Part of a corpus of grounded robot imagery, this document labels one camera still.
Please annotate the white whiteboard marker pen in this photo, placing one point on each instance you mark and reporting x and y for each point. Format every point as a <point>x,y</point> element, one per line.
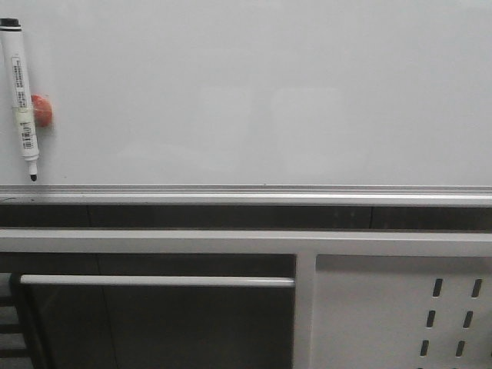
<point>13,48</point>

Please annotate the red round magnet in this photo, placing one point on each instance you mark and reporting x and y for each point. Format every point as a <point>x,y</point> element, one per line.
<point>42,109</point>

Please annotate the whiteboard with aluminium frame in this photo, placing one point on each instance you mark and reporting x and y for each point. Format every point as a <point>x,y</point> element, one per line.
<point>280,102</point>

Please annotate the white horizontal metal rod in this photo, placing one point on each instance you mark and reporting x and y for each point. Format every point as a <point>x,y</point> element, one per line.
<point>161,281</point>

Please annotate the white perforated metal panel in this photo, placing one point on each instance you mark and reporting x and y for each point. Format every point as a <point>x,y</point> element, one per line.
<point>401,312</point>

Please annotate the white metal stand frame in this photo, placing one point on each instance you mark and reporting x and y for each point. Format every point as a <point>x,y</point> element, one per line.
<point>306,245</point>

